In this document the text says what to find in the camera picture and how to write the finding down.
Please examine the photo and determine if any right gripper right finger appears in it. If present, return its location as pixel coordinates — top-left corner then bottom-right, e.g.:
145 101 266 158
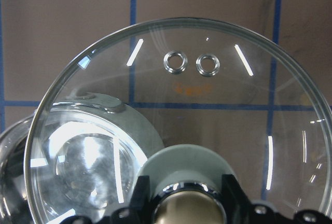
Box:
221 174 331 223

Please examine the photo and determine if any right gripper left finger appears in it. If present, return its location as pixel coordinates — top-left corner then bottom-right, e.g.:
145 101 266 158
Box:
61 175 150 223

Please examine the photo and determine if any glass pot lid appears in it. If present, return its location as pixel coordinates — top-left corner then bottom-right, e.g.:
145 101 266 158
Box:
24 18 331 223

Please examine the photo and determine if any pale green steel pot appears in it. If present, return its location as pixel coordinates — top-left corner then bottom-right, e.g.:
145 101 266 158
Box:
0 93 165 224

